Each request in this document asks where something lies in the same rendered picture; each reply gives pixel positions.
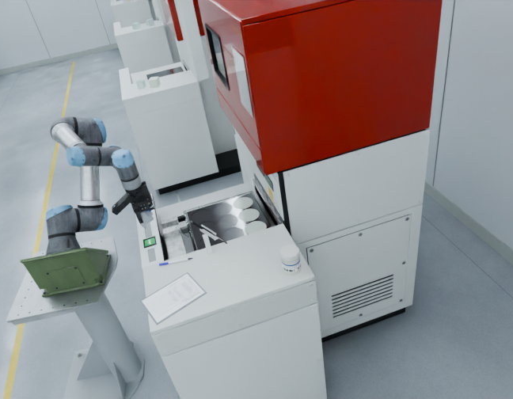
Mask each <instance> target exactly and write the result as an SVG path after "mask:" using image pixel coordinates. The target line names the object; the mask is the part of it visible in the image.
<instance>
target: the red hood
mask: <svg viewBox="0 0 513 399"><path fill-rule="evenodd" d="M442 2H443V0H198V3H199V10H200V14H201V18H202V22H203V29H204V33H205V37H206V41H207V48H208V52H209V56H210V60H211V67H212V71H213V75H214V79H215V85H216V89H217V94H218V101H219V105H220V106H221V108H222V110H223V111H224V112H225V114H226V116H227V117H228V119H229V120H230V122H231V123H232V124H233V126H234V128H235V130H236V131H237V133H238V134H239V135H240V137H241V139H242V140H243V142H244V144H245V145H246V146H247V148H248V149H249V151H250V153H251V154H252V156H253V157H254V159H255V160H256V162H257V164H258V165H259V167H260V168H261V169H262V171H263V173H264V174H265V175H266V176H267V175H269V174H273V173H277V172H280V171H283V170H286V169H290V168H294V167H296V166H300V165H304V164H307V163H310V162H315V161H318V160H321V159H323V158H328V157H332V156H334V155H337V154H342V153H345V152H348V151H350V150H355V149H359V148H361V147H365V146H369V145H372V144H375V143H380V142H382V141H386V140H388V139H393V138H396V137H399V136H402V135H407V134H410V133H413V132H415V131H420V130H423V129H426V128H429V127H430V119H431V104H432V96H433V88H434V80H435V65H436V57H437V49H438V41H439V26H440V17H441V9H442Z"/></svg>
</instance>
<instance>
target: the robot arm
mask: <svg viewBox="0 0 513 399"><path fill-rule="evenodd" d="M50 133H51V137H52V138H53V139H54V140H55V141H56V142H57V143H60V144H61V145H62V146H63V148H64V149H65V150H66V151H67V152H66V158H67V161H68V164H69V165H71V166H77V167H80V181H81V201H80V202H79V203H78V208H73V207H72V205H62V206H57V207H53V208H51V209H49V210H47V212H46V223H47V236H48V245H47V251H46V255H48V254H53V253H60V252H64V251H68V250H72V249H80V248H81V247H80V245H79V244H78V241H77V239H76V234H75V233H79V232H88V231H96V230H103V229H104V228H105V226H106V224H107V221H108V210H107V207H105V206H104V204H103V203H102V202H101V201H100V173H99V166H112V167H113V168H114V169H116V171H117V173H118V175H119V177H120V180H121V183H122V185H123V188H124V189H125V192H126V194H124V195H123V196H122V197H121V198H120V199H119V200H118V201H117V202H116V203H115V204H114V205H113V206H112V213H113V214H115V215H118V214H119V213H120V212H121V211H122V210H123V209H124V208H125V207H126V206H127V205H128V204H129V203H131V205H132V208H133V211H134V212H135V214H136V216H137V219H138V221H139V223H140V225H141V226H142V227H144V228H146V224H147V223H148V222H151V221H153V220H154V217H153V216H152V215H153V213H152V212H151V210H154V205H153V202H152V201H153V200H152V197H151V195H150V191H149V190H148V188H147V186H146V182H145V181H143V182H142V181H141V178H140V175H139V172H138V170H137V167H136V164H135V161H134V157H133V155H132V154H131V152H130V150H128V149H122V148H120V147H118V146H117V145H109V146H107V147H102V143H105V142H106V138H107V133H106V128H105V125H104V123H103V121H102V120H100V119H95V118H92V117H90V118H85V117H73V116H65V117H62V118H59V119H57V120H56V121H55V122H54V123H53V124H52V126H51V129H50ZM152 206H153V207H152Z"/></svg>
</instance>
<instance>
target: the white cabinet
mask: <svg viewBox="0 0 513 399"><path fill-rule="evenodd" d="M161 359H162V361H163V363H164V364H165V367H166V369H167V371H168V373H169V376H170V377H171V379H172V381H173V384H174V386H175V388H176V390H177V392H178V394H179V397H180V399H327V394H326V385H325V369H324V360H323V351H322V342H321V326H320V318H319V309H318V302H315V303H313V304H310V305H308V306H304V307H302V308H299V309H296V310H292V311H291V312H288V313H284V314H281V315H279V316H277V317H273V318H270V319H268V320H265V321H262V322H259V323H256V324H254V325H250V326H248V327H245V328H243V329H239V330H236V331H233V332H230V333H227V334H225V335H222V336H219V337H216V338H214V339H211V340H207V341H204V342H203V343H200V344H196V345H193V346H191V347H189V348H185V349H182V350H180V351H175V352H174V353H171V354H168V355H164V356H162V357H161Z"/></svg>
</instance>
